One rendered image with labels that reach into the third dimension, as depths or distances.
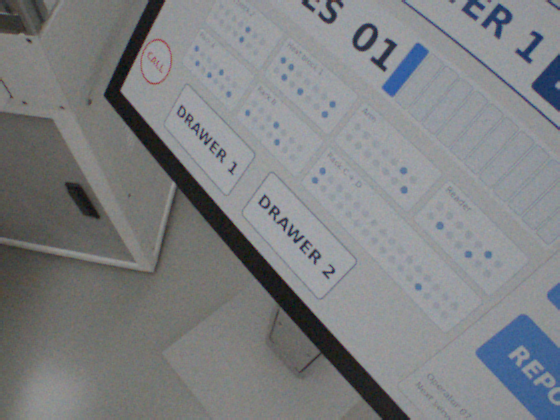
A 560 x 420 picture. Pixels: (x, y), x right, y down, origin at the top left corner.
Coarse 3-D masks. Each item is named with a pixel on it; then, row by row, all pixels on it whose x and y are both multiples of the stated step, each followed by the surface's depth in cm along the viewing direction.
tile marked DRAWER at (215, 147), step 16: (192, 96) 37; (176, 112) 38; (192, 112) 37; (208, 112) 37; (176, 128) 39; (192, 128) 38; (208, 128) 37; (224, 128) 36; (192, 144) 38; (208, 144) 37; (224, 144) 36; (240, 144) 35; (208, 160) 37; (224, 160) 36; (240, 160) 36; (208, 176) 38; (224, 176) 37; (240, 176) 36; (224, 192) 37
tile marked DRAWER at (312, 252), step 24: (264, 192) 35; (288, 192) 34; (264, 216) 35; (288, 216) 34; (312, 216) 33; (264, 240) 36; (288, 240) 34; (312, 240) 33; (336, 240) 32; (288, 264) 35; (312, 264) 34; (336, 264) 33; (312, 288) 34
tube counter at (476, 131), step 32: (352, 32) 29; (384, 32) 28; (352, 64) 30; (384, 64) 29; (416, 64) 28; (448, 64) 26; (384, 96) 29; (416, 96) 28; (448, 96) 27; (480, 96) 26; (448, 128) 27; (480, 128) 26; (512, 128) 25; (480, 160) 26; (512, 160) 25; (544, 160) 24; (512, 192) 26; (544, 192) 25; (544, 224) 25
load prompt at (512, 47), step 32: (416, 0) 27; (448, 0) 26; (480, 0) 25; (512, 0) 24; (544, 0) 23; (448, 32) 26; (480, 32) 25; (512, 32) 24; (544, 32) 23; (512, 64) 25; (544, 64) 24; (544, 96) 24
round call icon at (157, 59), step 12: (156, 36) 38; (144, 48) 39; (156, 48) 39; (168, 48) 38; (144, 60) 40; (156, 60) 39; (168, 60) 38; (144, 72) 40; (156, 72) 39; (168, 72) 38; (156, 84) 39
